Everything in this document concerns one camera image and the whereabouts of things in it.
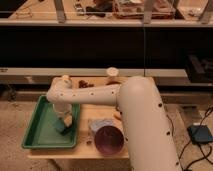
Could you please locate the green yellow sponge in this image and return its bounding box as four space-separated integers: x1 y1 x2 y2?
53 115 73 134

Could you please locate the green plastic tray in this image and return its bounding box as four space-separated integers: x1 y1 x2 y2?
22 95 80 149

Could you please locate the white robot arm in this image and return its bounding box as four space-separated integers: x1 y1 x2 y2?
46 76 182 171

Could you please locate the brown grape bunch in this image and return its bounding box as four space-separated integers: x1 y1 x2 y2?
78 80 94 88

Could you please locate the orange fruit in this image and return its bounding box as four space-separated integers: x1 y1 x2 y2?
62 75 71 81

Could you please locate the grey folded cloth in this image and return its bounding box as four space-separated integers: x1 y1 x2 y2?
88 119 114 134

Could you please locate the wooden table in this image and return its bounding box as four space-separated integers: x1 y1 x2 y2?
27 76 178 160

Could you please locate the purple plastic bowl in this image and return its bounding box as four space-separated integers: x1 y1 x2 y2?
94 126 124 156

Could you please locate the white paper cup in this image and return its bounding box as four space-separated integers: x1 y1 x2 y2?
106 67 119 82

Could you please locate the black power adapter box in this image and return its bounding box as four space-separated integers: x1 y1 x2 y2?
187 125 213 144

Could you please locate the black floor cable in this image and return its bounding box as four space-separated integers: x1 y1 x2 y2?
165 106 213 171

